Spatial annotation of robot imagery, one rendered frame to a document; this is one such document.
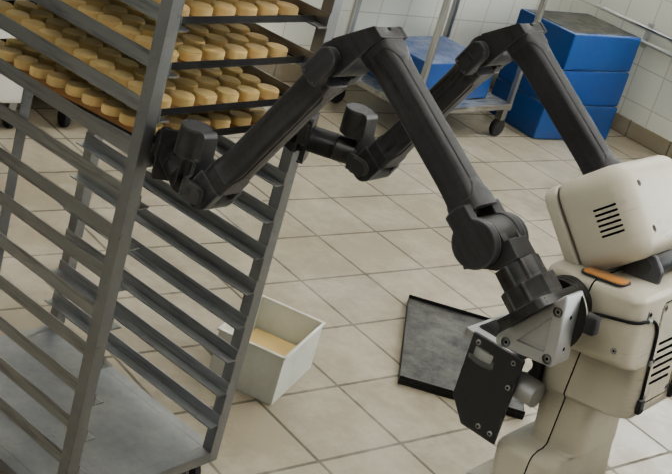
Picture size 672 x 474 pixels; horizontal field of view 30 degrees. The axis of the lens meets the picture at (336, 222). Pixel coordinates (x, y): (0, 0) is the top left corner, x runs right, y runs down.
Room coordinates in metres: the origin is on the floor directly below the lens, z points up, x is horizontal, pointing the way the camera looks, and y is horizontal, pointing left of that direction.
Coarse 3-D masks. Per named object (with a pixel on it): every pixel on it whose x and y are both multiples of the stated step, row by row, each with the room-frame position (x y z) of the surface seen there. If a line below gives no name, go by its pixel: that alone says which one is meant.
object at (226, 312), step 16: (64, 208) 2.88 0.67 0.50; (144, 256) 2.74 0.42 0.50; (160, 256) 2.71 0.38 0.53; (160, 272) 2.68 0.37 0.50; (176, 272) 2.67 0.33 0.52; (192, 288) 2.64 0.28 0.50; (208, 304) 2.59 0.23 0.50; (224, 304) 2.58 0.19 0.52; (224, 320) 2.54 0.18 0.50; (240, 320) 2.55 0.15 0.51
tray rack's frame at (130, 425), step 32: (32, 96) 2.74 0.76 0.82; (96, 160) 2.91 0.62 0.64; (0, 224) 2.72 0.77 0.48; (0, 256) 2.73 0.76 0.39; (64, 256) 2.90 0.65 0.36; (64, 320) 2.91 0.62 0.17; (0, 352) 2.70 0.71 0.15; (64, 352) 2.79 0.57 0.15; (0, 384) 2.57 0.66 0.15; (64, 384) 2.65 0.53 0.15; (128, 384) 2.73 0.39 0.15; (0, 416) 2.44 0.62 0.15; (32, 416) 2.48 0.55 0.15; (96, 416) 2.55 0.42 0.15; (128, 416) 2.59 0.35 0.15; (160, 416) 2.63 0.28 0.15; (0, 448) 2.32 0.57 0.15; (32, 448) 2.36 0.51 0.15; (96, 448) 2.43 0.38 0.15; (128, 448) 2.46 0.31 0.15; (160, 448) 2.50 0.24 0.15; (192, 448) 2.54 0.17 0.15
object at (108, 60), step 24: (0, 0) 2.59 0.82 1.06; (24, 0) 2.64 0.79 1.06; (24, 24) 2.48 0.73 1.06; (48, 24) 2.54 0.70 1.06; (72, 24) 2.58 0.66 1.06; (72, 48) 2.42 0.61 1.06; (96, 48) 2.47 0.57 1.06; (120, 72) 2.35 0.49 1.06; (144, 72) 2.39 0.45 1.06; (192, 72) 2.48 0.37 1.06; (216, 72) 2.53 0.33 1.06; (240, 72) 2.59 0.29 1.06; (168, 96) 2.29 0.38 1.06; (192, 96) 2.33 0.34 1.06; (216, 96) 2.38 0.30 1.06; (240, 96) 2.46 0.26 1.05; (264, 96) 2.51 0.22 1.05
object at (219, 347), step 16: (80, 240) 2.87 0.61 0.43; (96, 256) 2.83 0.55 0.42; (128, 272) 2.76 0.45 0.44; (144, 288) 2.72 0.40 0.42; (160, 304) 2.69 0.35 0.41; (176, 320) 2.64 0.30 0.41; (192, 320) 2.62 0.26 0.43; (192, 336) 2.59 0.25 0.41; (208, 336) 2.59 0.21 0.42; (224, 352) 2.56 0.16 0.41
